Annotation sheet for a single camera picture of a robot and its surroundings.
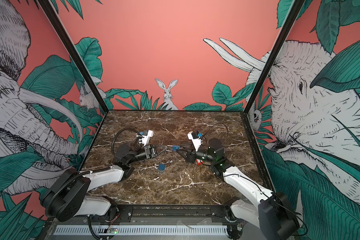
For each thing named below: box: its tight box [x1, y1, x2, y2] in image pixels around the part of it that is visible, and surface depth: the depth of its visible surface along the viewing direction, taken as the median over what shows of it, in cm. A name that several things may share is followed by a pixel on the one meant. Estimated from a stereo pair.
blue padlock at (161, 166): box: [158, 164, 166, 171], surface depth 92 cm
